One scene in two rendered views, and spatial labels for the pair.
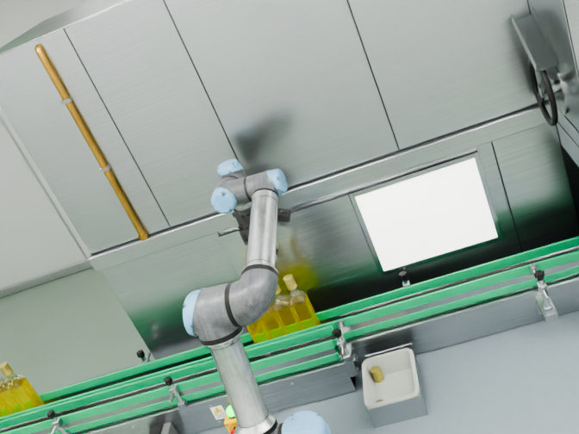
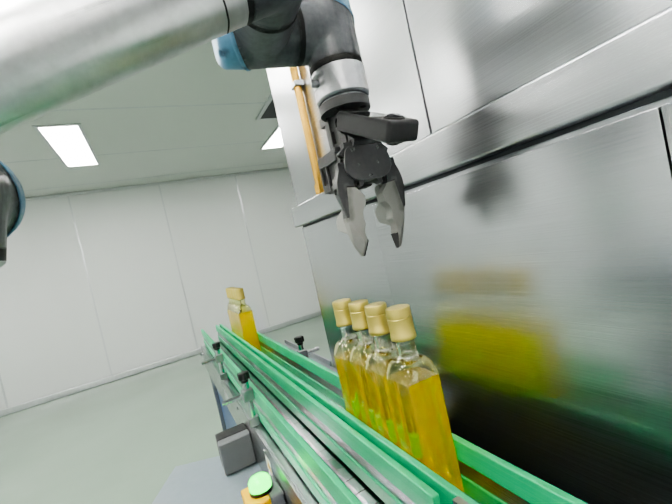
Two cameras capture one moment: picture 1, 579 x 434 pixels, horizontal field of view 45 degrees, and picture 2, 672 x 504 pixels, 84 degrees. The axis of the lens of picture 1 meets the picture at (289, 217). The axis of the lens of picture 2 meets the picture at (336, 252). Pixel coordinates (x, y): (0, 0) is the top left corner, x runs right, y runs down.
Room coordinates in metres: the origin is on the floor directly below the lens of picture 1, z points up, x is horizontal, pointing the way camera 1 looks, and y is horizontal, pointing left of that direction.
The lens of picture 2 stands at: (1.63, -0.26, 1.27)
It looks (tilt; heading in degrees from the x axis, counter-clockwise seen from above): 2 degrees down; 51
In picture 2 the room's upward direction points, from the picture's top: 13 degrees counter-clockwise
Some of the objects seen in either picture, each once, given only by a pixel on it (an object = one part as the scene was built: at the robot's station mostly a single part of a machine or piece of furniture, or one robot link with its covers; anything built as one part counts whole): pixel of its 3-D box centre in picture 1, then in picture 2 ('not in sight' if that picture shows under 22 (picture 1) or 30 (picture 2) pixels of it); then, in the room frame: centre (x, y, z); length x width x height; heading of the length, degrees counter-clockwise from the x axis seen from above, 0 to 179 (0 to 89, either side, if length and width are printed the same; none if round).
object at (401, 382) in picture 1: (393, 385); not in sight; (1.73, -0.08, 0.80); 0.22 x 0.17 x 0.09; 166
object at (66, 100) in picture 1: (94, 148); (290, 55); (2.24, 0.49, 1.76); 0.03 x 0.03 x 0.72; 76
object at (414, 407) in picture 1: (393, 381); not in sight; (1.75, -0.09, 0.79); 0.27 x 0.17 x 0.08; 166
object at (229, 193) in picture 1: (232, 194); (258, 29); (1.90, 0.13, 1.55); 0.11 x 0.11 x 0.08; 69
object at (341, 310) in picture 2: not in sight; (343, 312); (2.04, 0.26, 1.14); 0.04 x 0.04 x 0.04
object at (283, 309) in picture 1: (290, 322); (399, 415); (2.01, 0.14, 0.99); 0.06 x 0.06 x 0.21; 78
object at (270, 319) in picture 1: (275, 325); (380, 403); (2.03, 0.20, 0.99); 0.06 x 0.06 x 0.21; 77
